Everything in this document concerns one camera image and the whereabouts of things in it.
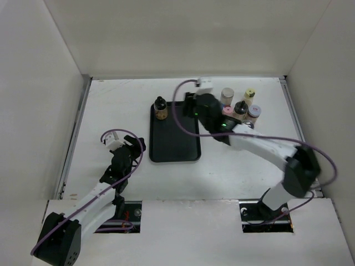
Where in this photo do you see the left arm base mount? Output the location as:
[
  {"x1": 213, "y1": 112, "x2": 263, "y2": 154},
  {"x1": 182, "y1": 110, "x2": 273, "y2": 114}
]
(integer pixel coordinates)
[{"x1": 96, "y1": 196, "x2": 143, "y2": 234}]

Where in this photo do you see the black knob spice bottle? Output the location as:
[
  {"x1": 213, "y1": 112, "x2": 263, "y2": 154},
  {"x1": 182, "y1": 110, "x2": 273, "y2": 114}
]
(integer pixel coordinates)
[{"x1": 154, "y1": 96, "x2": 168, "y2": 120}]

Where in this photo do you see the red label lid spice jar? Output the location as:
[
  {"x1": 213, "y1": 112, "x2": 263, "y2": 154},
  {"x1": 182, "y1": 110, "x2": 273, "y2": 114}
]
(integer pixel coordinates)
[{"x1": 245, "y1": 105, "x2": 261, "y2": 124}]

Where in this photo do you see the black rectangular tray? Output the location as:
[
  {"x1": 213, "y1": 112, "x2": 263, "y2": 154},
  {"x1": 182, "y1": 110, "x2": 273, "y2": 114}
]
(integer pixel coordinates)
[{"x1": 149, "y1": 102, "x2": 201, "y2": 163}]

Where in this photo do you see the pink cap spice bottle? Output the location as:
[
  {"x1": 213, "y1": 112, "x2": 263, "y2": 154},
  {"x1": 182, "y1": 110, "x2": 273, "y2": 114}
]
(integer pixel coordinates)
[{"x1": 222, "y1": 106, "x2": 234, "y2": 117}]

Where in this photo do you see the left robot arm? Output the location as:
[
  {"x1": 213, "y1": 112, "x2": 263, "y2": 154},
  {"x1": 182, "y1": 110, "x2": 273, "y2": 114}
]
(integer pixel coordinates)
[{"x1": 31, "y1": 130, "x2": 146, "y2": 265}]

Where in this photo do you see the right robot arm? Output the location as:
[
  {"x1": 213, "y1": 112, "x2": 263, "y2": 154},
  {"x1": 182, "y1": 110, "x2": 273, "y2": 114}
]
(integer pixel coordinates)
[{"x1": 183, "y1": 93, "x2": 321, "y2": 219}]

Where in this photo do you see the black knob grinder bottle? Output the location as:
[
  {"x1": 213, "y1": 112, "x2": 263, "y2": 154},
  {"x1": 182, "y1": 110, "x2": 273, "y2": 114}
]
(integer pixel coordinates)
[{"x1": 232, "y1": 100, "x2": 249, "y2": 121}]

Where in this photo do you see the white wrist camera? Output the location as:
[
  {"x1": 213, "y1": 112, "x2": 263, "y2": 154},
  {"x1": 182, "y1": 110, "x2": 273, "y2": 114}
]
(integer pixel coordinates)
[
  {"x1": 104, "y1": 134, "x2": 124, "y2": 151},
  {"x1": 196, "y1": 77, "x2": 213, "y2": 95}
]

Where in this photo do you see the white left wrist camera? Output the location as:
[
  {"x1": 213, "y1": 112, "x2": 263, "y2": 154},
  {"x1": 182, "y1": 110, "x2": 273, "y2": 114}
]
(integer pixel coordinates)
[{"x1": 104, "y1": 134, "x2": 124, "y2": 151}]

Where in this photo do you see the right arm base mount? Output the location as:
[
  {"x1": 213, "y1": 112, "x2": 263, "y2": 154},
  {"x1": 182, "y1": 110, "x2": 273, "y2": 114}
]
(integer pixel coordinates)
[{"x1": 239, "y1": 201, "x2": 293, "y2": 233}]

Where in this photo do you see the silver lid blue label jar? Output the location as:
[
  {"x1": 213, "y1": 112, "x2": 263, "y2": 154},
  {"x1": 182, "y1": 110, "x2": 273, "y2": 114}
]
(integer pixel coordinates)
[{"x1": 220, "y1": 88, "x2": 234, "y2": 108}]

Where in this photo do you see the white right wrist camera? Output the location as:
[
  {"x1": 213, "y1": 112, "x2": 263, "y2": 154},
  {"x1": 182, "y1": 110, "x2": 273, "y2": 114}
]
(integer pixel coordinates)
[{"x1": 196, "y1": 77, "x2": 213, "y2": 95}]

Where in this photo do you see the yellow cap condiment bottle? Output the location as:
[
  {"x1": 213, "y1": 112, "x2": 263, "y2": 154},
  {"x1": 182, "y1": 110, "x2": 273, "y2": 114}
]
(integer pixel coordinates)
[{"x1": 242, "y1": 88, "x2": 256, "y2": 107}]

